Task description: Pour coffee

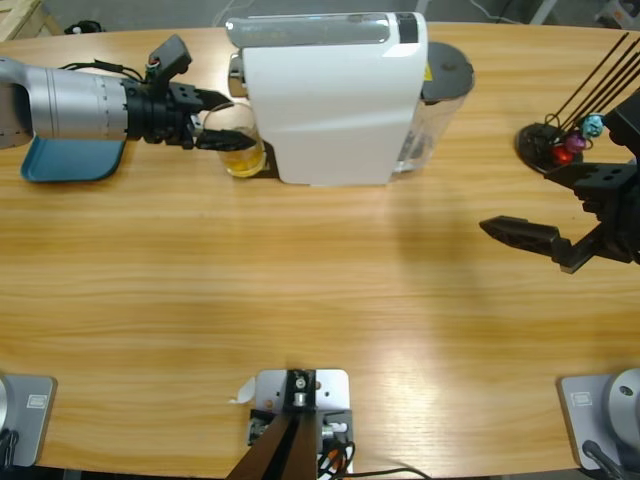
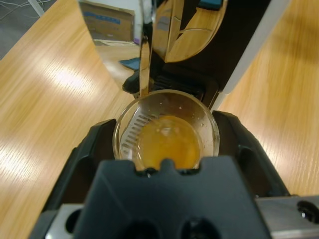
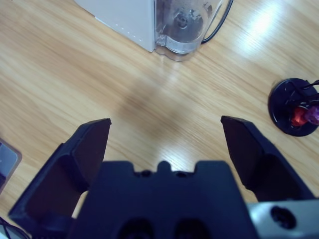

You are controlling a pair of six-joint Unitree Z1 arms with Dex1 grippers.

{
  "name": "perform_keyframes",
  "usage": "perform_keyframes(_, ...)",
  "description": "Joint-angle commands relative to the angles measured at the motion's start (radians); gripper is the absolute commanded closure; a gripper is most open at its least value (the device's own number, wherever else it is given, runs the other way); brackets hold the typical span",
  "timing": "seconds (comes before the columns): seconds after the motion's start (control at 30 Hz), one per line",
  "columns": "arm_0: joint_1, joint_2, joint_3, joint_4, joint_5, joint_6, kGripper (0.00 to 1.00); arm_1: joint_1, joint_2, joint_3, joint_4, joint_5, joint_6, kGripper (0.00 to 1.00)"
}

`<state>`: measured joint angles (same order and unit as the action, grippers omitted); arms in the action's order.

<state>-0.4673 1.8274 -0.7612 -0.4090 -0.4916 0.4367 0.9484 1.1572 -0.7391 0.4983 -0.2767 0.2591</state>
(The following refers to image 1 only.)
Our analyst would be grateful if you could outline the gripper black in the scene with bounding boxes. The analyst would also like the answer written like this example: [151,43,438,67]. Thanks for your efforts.
[123,79,256,153]
[478,163,640,275]

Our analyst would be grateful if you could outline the clear drinking glass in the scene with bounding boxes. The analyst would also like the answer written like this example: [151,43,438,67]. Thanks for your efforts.
[199,103,267,179]

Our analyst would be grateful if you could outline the white capsule coffee machine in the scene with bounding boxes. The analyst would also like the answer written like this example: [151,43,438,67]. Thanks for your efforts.
[224,10,430,189]

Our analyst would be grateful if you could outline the black capsule holder with rods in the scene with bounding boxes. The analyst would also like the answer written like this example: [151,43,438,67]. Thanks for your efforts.
[514,32,640,176]

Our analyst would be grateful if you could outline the teal plastic tray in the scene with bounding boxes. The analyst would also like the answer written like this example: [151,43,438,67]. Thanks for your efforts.
[20,137,127,184]

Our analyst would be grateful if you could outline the small black floor object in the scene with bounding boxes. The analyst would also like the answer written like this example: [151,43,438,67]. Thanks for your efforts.
[67,19,107,36]

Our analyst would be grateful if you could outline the clear water tank dark lid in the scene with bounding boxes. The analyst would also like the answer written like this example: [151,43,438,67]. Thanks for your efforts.
[394,40,476,174]

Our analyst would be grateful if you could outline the grey metal furniture leg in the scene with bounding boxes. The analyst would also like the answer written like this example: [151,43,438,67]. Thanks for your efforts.
[529,0,559,25]

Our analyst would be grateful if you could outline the white object with orange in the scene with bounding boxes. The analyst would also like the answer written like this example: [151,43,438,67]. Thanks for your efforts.
[594,0,640,26]

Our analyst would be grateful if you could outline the light wooden pallet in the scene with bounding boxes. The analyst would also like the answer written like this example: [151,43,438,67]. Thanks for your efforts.
[0,0,66,44]

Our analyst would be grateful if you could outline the white paper tab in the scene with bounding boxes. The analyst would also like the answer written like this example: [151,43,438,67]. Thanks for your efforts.
[228,377,257,405]

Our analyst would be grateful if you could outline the orange plastic clip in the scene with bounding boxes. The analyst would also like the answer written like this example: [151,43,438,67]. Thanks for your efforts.
[319,447,351,471]

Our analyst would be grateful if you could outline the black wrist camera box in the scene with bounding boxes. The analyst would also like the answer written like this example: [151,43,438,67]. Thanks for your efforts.
[603,92,640,154]
[146,33,194,87]

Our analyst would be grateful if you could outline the thin white cable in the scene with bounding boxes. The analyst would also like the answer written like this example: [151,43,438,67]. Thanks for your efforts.
[469,0,531,24]
[214,0,249,26]

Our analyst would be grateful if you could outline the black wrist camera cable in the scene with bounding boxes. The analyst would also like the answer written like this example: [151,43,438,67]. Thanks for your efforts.
[58,58,151,85]

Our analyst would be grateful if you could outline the arm grey base plate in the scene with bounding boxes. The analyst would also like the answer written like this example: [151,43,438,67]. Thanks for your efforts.
[0,374,58,467]
[557,368,640,471]

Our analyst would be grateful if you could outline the thick black base cable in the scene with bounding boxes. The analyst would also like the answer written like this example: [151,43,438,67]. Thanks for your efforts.
[582,439,626,480]
[0,428,20,466]

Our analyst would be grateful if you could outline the thin black cable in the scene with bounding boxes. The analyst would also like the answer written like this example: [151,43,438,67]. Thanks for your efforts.
[344,467,434,480]

